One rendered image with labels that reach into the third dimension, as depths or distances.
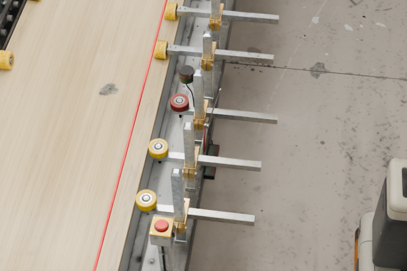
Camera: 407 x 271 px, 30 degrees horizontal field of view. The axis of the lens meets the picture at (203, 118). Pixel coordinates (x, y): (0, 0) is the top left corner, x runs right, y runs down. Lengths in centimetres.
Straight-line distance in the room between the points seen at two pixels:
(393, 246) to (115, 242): 120
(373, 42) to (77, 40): 203
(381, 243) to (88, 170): 126
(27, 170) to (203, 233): 115
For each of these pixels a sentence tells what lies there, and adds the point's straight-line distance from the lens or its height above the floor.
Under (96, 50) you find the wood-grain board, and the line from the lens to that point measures 344.
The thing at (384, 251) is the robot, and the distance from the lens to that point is 336.
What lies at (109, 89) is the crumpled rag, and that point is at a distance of 325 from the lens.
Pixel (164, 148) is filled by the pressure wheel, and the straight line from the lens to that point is 303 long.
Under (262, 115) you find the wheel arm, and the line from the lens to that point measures 319.
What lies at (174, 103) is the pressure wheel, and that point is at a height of 91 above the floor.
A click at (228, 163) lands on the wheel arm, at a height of 86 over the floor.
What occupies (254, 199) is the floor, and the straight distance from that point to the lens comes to 397.
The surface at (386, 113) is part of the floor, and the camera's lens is 442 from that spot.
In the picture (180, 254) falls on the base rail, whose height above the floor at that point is 70.
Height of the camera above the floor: 332
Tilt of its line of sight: 51 degrees down
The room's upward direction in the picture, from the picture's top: 2 degrees counter-clockwise
